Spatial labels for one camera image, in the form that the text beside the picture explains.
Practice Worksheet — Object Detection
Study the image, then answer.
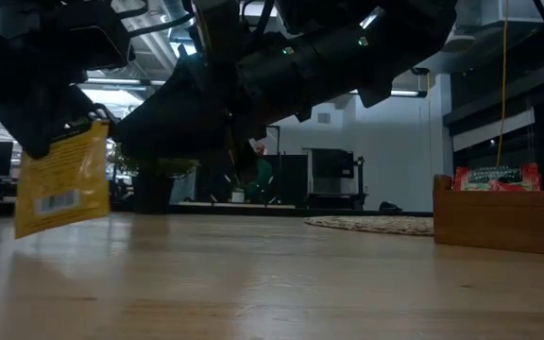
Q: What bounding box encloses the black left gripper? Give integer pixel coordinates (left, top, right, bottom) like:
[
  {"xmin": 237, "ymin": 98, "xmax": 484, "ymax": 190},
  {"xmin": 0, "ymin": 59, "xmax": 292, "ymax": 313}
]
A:
[{"xmin": 0, "ymin": 0, "xmax": 136, "ymax": 161}]

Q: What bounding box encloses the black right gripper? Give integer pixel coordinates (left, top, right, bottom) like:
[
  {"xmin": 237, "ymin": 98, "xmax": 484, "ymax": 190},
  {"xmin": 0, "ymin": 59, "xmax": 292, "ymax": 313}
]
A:
[{"xmin": 112, "ymin": 54, "xmax": 268, "ymax": 188}]

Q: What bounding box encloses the orange tea bag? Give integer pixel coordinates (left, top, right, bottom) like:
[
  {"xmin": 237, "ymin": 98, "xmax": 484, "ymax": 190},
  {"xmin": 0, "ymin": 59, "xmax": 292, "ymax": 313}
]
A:
[{"xmin": 13, "ymin": 119, "xmax": 112, "ymax": 240}]

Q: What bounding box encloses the red tea bag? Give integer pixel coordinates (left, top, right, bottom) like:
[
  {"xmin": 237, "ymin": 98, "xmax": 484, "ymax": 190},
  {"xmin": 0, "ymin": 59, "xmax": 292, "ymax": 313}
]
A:
[{"xmin": 450, "ymin": 162, "xmax": 542, "ymax": 193}]

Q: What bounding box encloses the wooden three-compartment tea box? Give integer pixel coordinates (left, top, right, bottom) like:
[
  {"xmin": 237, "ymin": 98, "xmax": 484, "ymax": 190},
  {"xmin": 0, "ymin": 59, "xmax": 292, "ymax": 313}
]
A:
[{"xmin": 432, "ymin": 173, "xmax": 544, "ymax": 259}]

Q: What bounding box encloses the black partition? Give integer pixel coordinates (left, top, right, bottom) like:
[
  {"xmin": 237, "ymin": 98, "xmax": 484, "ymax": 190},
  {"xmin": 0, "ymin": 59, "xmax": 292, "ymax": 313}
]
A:
[{"xmin": 195, "ymin": 153, "xmax": 310, "ymax": 208}]

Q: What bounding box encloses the small green potted plant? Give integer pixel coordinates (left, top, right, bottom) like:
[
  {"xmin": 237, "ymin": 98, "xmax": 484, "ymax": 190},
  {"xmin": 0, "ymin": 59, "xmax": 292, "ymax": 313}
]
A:
[{"xmin": 106, "ymin": 141, "xmax": 202, "ymax": 214}]

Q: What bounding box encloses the dark office desk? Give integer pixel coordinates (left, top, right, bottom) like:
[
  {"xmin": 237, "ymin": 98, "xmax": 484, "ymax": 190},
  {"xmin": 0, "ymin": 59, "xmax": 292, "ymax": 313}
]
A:
[{"xmin": 305, "ymin": 191, "xmax": 368, "ymax": 212}]

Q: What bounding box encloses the black lamp stand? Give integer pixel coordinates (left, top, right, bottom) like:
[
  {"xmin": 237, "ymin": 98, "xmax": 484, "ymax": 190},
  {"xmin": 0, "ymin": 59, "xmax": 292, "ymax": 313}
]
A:
[{"xmin": 352, "ymin": 155, "xmax": 367, "ymax": 196}]

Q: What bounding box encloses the round woven placemat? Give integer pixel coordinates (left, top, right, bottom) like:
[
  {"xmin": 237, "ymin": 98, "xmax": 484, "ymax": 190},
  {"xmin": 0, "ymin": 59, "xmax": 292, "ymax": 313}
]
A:
[{"xmin": 303, "ymin": 214, "xmax": 435, "ymax": 237}]

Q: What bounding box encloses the long ceiling light strip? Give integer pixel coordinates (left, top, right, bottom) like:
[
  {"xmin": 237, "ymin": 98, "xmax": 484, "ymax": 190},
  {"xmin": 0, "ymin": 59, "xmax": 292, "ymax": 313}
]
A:
[{"xmin": 85, "ymin": 76, "xmax": 428, "ymax": 99}]

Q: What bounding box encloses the white ceiling air unit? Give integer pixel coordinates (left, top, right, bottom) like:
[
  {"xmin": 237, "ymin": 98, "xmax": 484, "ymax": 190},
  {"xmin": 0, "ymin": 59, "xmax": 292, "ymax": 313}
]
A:
[{"xmin": 455, "ymin": 0, "xmax": 544, "ymax": 26}]

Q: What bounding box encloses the black metal frame stand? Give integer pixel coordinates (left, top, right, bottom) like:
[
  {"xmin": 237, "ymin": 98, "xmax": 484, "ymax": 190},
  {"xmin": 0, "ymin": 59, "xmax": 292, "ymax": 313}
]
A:
[{"xmin": 263, "ymin": 124, "xmax": 281, "ymax": 207}]

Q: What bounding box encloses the black metal table frame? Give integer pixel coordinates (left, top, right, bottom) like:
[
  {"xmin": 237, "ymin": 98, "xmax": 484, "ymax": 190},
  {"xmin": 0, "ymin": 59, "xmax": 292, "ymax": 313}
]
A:
[{"xmin": 0, "ymin": 196, "xmax": 434, "ymax": 218}]

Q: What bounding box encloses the silver ceiling duct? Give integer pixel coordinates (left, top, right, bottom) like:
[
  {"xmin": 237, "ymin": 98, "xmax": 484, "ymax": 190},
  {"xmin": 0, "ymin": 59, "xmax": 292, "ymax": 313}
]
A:
[{"xmin": 110, "ymin": 0, "xmax": 196, "ymax": 72}]

